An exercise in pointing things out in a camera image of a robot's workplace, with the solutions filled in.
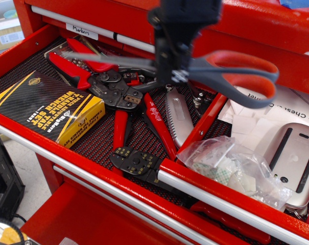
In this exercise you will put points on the clear bag of adhesive pads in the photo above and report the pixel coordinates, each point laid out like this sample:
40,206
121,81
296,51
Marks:
227,162

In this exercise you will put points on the red handled wire stripper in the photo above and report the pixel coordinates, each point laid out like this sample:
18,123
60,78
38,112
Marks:
143,165

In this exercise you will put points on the red left open drawer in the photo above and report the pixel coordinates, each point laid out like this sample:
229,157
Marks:
91,152

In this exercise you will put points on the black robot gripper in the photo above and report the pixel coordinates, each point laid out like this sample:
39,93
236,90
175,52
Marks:
176,24

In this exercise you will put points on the yellow black tap wrench box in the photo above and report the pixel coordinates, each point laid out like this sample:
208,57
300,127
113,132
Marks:
54,109

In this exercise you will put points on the screwdriver bit set package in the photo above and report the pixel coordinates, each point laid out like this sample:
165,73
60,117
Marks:
80,44

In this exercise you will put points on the silver computer mouse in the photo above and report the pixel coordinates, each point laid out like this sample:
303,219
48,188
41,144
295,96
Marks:
288,159

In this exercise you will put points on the silver folding utility knife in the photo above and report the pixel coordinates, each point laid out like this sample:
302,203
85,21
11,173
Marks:
178,116

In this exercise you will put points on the black computer case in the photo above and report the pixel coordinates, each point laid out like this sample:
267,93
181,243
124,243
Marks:
11,186

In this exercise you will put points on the red and grey scissors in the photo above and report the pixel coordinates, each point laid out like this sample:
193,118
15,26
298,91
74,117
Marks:
245,79

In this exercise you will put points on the red lower open drawer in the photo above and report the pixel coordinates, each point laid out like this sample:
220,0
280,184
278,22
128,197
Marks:
75,213

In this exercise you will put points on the black metal pliers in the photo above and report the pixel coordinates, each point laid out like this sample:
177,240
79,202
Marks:
144,80

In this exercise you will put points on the white Markers label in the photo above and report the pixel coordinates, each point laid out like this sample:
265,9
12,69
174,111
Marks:
82,31

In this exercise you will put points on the red handled ratchet crimper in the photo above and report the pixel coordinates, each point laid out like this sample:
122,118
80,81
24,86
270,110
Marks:
101,79

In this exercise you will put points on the red tool chest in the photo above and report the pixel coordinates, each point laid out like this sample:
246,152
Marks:
262,28

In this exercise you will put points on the white cabinet manual paper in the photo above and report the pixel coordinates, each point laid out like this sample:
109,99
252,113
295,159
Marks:
256,128

